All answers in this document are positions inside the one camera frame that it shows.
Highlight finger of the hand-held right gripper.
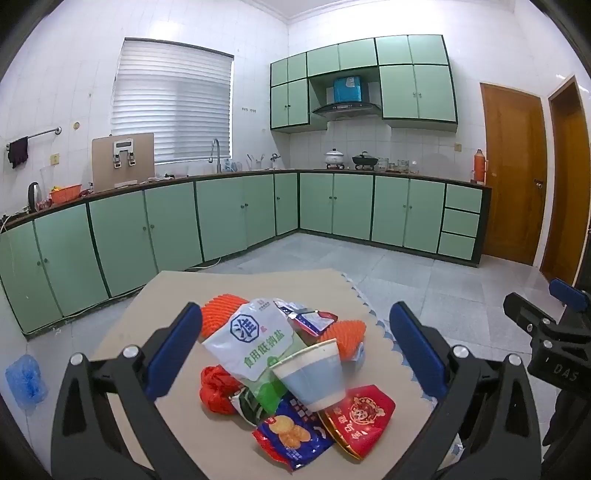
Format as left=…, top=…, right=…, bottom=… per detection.
left=503, top=292, right=559, bottom=333
left=549, top=278, right=591, bottom=319

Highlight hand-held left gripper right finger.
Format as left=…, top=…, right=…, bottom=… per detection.
left=388, top=302, right=543, bottom=480

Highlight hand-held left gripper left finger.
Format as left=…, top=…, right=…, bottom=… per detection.
left=51, top=302, right=206, bottom=480

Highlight white wrapper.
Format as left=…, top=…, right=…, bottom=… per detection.
left=344, top=342, right=368, bottom=370

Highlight red plastic bag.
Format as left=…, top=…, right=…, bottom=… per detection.
left=199, top=364, right=245, bottom=415

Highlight red and gold snack packet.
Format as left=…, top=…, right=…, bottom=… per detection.
left=318, top=384, right=397, bottom=461

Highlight white salt bag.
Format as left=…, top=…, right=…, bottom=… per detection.
left=202, top=298, right=308, bottom=414

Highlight green and blue packet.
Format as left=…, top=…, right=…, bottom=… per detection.
left=229, top=387, right=273, bottom=426

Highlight light blue paper cup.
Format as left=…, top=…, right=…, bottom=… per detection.
left=270, top=338, right=348, bottom=413

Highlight red white blue packet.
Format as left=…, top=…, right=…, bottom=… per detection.
left=273, top=299, right=339, bottom=337

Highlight blue cookie packet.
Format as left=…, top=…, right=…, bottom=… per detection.
left=252, top=397, right=335, bottom=472

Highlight wooden door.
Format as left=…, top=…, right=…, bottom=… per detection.
left=479, top=82, right=548, bottom=266
left=540, top=76, right=591, bottom=289

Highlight green lower cabinets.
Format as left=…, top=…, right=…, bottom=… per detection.
left=0, top=171, right=492, bottom=337

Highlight green cabinets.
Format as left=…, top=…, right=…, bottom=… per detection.
left=269, top=34, right=458, bottom=134
left=0, top=171, right=492, bottom=337

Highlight blue plastic bag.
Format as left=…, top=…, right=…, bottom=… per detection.
left=4, top=354, right=49, bottom=411

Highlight row of glass jars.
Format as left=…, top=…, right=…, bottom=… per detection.
left=379, top=158, right=419, bottom=174

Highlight orange basket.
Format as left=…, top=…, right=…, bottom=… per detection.
left=49, top=185, right=83, bottom=205

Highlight wooden board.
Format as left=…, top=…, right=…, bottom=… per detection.
left=91, top=133, right=155, bottom=191

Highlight white gripper holder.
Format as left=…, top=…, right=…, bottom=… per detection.
left=112, top=140, right=138, bottom=168

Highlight green upper cabinets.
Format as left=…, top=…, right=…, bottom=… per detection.
left=269, top=34, right=458, bottom=134

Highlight white window blind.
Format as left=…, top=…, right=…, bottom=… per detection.
left=111, top=39, right=234, bottom=164

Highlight range hood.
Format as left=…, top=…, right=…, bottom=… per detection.
left=311, top=76, right=383, bottom=121

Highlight dark towel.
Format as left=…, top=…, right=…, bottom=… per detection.
left=7, top=137, right=29, bottom=169

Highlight towel rail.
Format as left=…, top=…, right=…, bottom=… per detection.
left=6, top=127, right=62, bottom=151

